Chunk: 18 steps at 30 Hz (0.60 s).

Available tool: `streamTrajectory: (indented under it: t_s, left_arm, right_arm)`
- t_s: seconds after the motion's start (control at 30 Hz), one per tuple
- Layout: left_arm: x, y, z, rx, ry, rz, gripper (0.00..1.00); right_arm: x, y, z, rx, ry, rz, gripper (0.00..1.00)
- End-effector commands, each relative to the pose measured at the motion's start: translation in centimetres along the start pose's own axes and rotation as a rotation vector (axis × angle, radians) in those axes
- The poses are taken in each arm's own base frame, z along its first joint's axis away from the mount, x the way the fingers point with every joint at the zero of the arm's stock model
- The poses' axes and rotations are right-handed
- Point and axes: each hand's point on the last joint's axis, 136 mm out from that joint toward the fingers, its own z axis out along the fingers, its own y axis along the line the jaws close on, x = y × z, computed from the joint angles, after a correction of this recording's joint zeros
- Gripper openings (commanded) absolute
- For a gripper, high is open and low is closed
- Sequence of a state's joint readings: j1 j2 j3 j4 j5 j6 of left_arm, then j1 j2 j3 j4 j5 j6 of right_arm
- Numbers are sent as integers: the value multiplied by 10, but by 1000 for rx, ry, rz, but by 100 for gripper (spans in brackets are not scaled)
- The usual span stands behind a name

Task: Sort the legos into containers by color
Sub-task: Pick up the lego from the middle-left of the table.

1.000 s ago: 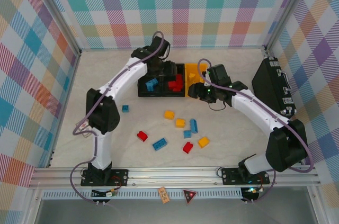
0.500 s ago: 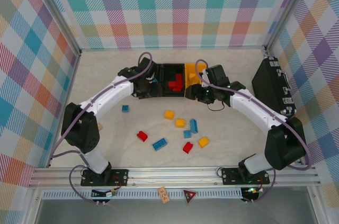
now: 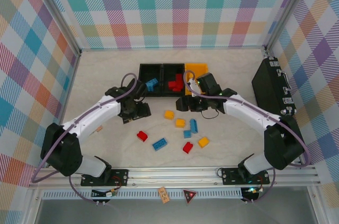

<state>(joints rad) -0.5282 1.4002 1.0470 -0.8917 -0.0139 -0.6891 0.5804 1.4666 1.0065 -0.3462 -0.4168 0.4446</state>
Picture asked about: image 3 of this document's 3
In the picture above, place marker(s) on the yellow lego brick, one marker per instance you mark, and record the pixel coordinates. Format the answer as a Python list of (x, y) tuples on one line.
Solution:
[(203, 142), (180, 123), (169, 114)]

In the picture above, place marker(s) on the long blue lego brick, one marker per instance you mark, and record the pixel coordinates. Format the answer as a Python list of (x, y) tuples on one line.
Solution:
[(194, 125), (150, 85), (155, 81), (159, 144)]

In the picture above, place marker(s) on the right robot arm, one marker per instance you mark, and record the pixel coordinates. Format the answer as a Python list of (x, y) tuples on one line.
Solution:
[(251, 114)]

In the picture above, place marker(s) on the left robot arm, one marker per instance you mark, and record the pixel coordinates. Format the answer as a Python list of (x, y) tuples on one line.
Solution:
[(92, 116)]

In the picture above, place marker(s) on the yellow plastic bin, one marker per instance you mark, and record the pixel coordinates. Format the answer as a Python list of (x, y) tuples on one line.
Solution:
[(197, 69)]

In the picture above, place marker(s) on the black plastic bin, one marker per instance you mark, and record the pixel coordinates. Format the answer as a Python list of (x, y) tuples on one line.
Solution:
[(145, 71), (170, 71)]

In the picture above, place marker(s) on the small blue lego brick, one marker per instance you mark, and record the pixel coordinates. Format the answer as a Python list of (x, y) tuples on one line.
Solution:
[(187, 134)]

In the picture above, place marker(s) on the small orange paper tag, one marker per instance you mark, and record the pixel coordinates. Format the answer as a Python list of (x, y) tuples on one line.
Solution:
[(98, 128)]

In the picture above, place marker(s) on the black hard case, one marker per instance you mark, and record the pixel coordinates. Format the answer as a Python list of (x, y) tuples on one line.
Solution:
[(270, 86)]

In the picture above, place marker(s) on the black plug with yellow connector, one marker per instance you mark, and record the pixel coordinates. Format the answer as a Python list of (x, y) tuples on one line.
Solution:
[(102, 195)]

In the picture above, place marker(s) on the wooden tag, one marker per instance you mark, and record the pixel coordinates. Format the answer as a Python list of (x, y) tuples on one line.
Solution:
[(163, 195)]

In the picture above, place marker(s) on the black red triangle sticker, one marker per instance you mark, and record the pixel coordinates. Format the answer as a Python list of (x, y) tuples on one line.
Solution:
[(189, 195)]

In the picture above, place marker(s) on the black plug with green light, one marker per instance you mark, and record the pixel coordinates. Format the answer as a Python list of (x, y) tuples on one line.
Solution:
[(250, 195)]

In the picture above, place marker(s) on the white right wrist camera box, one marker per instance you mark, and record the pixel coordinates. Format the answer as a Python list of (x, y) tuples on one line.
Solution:
[(193, 85)]

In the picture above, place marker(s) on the aluminium back frame rail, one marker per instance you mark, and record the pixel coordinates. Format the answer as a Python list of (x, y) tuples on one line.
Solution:
[(172, 49)]

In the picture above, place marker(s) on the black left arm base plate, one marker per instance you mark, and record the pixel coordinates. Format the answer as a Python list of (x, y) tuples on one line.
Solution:
[(119, 177)]

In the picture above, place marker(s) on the aluminium front rail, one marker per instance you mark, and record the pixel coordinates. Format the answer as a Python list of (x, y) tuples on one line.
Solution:
[(172, 177)]

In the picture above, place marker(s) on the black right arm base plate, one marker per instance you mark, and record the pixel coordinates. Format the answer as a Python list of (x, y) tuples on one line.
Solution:
[(230, 176)]

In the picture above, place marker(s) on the aluminium frame post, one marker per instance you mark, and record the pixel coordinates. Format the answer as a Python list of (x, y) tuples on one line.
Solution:
[(287, 9), (54, 9)]

